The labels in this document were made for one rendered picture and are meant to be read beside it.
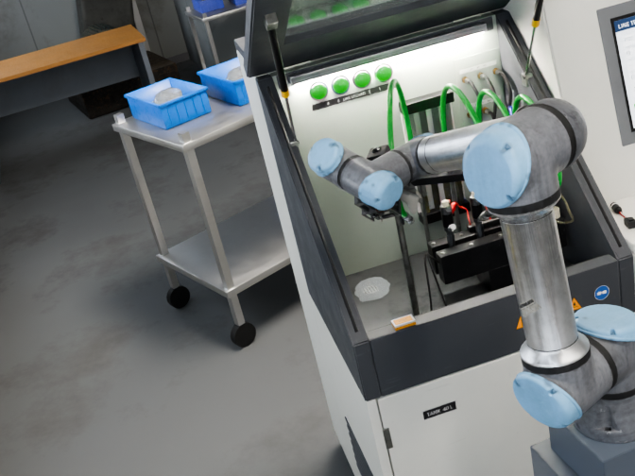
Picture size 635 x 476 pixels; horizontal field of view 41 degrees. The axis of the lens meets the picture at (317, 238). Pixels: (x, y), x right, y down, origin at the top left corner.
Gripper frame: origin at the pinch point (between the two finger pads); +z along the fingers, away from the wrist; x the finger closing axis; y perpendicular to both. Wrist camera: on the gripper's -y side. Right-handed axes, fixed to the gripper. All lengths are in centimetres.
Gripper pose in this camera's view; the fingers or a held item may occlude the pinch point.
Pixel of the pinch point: (403, 201)
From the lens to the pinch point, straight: 197.8
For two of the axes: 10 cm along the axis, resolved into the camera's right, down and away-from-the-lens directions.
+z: 5.5, 2.9, 7.9
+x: 8.4, -2.0, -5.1
